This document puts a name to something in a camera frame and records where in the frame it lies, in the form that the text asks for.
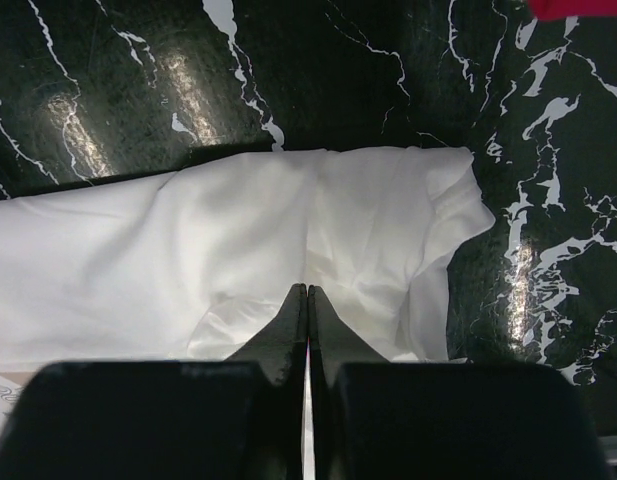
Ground red folded t shirt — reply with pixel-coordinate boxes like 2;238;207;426
527;0;617;21

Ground black marble pattern mat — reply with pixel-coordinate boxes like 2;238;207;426
0;1;617;435

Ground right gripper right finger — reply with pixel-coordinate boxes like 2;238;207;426
307;287;612;479

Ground white printed t shirt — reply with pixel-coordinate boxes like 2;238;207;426
0;147;495;426

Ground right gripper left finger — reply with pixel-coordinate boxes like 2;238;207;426
0;284;308;479

